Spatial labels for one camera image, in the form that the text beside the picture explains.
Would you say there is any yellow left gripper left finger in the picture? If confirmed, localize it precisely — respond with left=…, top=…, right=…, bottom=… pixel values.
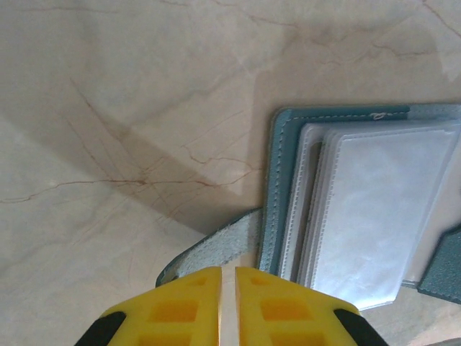
left=73, top=265, right=223, bottom=346

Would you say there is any teal leather card holder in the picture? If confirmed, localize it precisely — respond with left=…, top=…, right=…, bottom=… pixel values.
left=155, top=102, right=461, bottom=313

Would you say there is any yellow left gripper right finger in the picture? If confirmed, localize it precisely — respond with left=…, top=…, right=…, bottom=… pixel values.
left=234, top=265, right=389, bottom=346

